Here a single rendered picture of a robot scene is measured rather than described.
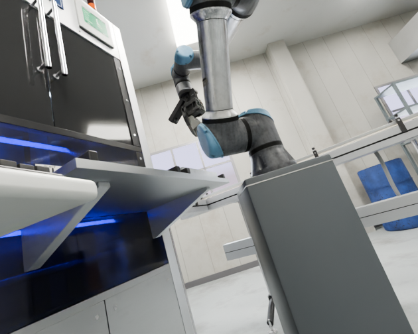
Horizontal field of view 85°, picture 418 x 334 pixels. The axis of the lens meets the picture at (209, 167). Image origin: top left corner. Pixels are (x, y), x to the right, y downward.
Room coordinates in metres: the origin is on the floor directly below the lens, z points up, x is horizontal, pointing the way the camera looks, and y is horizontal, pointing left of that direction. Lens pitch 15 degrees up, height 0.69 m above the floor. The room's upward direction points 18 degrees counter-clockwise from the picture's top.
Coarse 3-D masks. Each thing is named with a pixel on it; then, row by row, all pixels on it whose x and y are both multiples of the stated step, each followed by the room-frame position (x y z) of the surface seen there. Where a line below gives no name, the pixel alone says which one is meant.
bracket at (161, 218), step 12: (192, 192) 0.95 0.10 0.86; (204, 192) 0.94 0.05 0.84; (168, 204) 1.01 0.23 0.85; (180, 204) 0.99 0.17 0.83; (192, 204) 0.98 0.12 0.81; (156, 216) 1.05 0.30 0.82; (168, 216) 1.02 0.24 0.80; (180, 216) 1.02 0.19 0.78; (156, 228) 1.05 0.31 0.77; (168, 228) 1.05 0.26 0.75
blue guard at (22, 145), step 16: (0, 128) 0.58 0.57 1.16; (16, 128) 0.62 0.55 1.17; (0, 144) 0.58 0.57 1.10; (16, 144) 0.62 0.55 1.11; (32, 144) 0.66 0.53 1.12; (48, 144) 0.70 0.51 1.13; (64, 144) 0.75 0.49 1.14; (80, 144) 0.81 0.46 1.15; (96, 144) 0.88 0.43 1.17; (16, 160) 0.61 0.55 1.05; (32, 160) 0.65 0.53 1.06; (48, 160) 0.70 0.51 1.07; (64, 160) 0.75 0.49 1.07; (112, 160) 0.94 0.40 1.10; (128, 160) 1.03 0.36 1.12
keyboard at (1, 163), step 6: (0, 162) 0.22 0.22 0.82; (6, 162) 0.23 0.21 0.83; (12, 162) 0.23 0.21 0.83; (12, 168) 0.22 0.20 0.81; (18, 168) 0.23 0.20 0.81; (24, 168) 0.23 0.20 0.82; (30, 168) 0.25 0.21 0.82; (36, 168) 0.26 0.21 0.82; (42, 168) 0.27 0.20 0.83; (48, 168) 0.27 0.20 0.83; (54, 174) 0.27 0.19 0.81; (60, 174) 0.28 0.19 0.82
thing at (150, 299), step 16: (160, 272) 1.06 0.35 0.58; (112, 288) 0.84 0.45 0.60; (128, 288) 0.90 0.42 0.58; (144, 288) 0.97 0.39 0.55; (160, 288) 1.05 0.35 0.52; (80, 304) 0.73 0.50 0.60; (96, 304) 0.78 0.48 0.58; (112, 304) 0.83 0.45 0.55; (128, 304) 0.89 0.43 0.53; (144, 304) 0.95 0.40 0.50; (160, 304) 1.03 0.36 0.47; (176, 304) 1.12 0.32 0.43; (48, 320) 0.65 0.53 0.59; (64, 320) 0.69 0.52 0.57; (80, 320) 0.73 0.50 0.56; (96, 320) 0.77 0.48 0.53; (112, 320) 0.82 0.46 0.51; (128, 320) 0.88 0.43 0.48; (144, 320) 0.94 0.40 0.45; (160, 320) 1.01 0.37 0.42; (176, 320) 1.10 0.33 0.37
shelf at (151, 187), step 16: (80, 160) 0.38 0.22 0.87; (96, 160) 0.41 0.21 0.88; (64, 176) 0.39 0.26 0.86; (80, 176) 0.41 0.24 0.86; (96, 176) 0.44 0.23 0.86; (112, 176) 0.47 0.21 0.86; (128, 176) 0.50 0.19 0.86; (144, 176) 0.54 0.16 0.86; (160, 176) 0.58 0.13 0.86; (176, 176) 0.64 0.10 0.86; (192, 176) 0.73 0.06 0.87; (208, 176) 0.83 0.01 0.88; (112, 192) 0.59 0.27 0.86; (128, 192) 0.64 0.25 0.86; (144, 192) 0.70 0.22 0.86; (160, 192) 0.77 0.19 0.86; (176, 192) 0.86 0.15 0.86; (96, 208) 0.71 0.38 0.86; (112, 208) 0.78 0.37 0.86; (128, 208) 0.87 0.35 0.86; (144, 208) 0.98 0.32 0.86
